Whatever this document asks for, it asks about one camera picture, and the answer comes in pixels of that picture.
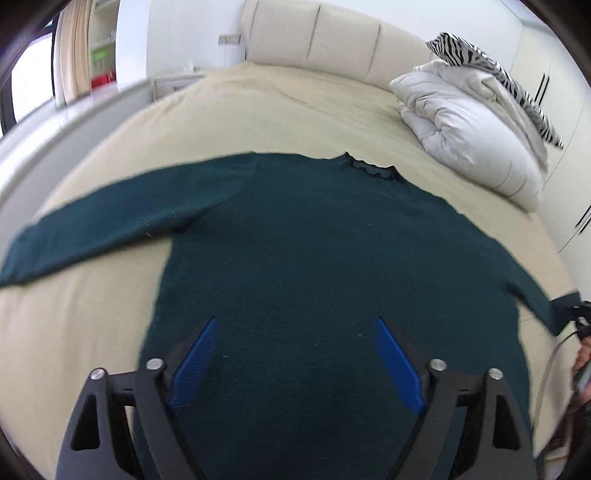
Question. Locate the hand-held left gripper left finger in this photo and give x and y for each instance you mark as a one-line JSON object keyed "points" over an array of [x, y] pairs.
{"points": [[196, 364]]}

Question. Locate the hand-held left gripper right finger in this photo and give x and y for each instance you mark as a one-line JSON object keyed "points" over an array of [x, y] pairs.
{"points": [[397, 364]]}

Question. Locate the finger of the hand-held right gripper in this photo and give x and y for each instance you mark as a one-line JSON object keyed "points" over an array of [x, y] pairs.
{"points": [[579, 311]]}

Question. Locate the dark green sweater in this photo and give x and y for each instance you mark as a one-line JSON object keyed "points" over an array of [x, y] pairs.
{"points": [[300, 254]]}

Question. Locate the person's right hand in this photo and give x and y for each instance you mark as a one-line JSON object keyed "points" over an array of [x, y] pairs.
{"points": [[584, 353]]}

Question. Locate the white folded duvet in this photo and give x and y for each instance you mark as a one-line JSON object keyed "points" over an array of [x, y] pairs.
{"points": [[461, 134]]}

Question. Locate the beige bed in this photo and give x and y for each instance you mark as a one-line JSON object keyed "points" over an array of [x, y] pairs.
{"points": [[277, 110]]}

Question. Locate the white wardrobe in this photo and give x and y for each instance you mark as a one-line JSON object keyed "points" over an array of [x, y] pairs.
{"points": [[547, 44]]}

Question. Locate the white nightstand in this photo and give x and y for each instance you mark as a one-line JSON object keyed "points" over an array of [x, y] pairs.
{"points": [[175, 85]]}

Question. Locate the zebra striped pillow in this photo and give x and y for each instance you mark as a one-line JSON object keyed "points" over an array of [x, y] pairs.
{"points": [[461, 51]]}

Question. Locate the red box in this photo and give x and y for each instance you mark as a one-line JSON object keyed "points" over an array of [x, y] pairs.
{"points": [[101, 82]]}

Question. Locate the green box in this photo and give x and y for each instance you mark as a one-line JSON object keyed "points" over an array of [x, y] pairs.
{"points": [[102, 55]]}

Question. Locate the cream padded headboard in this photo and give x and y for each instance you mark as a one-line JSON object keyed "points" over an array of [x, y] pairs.
{"points": [[346, 41]]}

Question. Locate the beige curtain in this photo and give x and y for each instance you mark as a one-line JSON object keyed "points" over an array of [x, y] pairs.
{"points": [[74, 46]]}

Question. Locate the white shelf unit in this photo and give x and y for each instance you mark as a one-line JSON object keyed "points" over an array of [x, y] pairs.
{"points": [[104, 27]]}

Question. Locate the wall switch plate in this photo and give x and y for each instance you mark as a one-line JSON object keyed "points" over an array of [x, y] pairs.
{"points": [[229, 39]]}

